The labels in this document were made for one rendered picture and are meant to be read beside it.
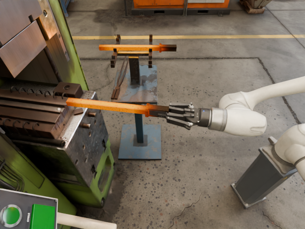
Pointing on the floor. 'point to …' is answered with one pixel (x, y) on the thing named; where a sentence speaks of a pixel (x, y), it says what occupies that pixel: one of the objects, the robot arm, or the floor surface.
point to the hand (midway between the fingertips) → (158, 111)
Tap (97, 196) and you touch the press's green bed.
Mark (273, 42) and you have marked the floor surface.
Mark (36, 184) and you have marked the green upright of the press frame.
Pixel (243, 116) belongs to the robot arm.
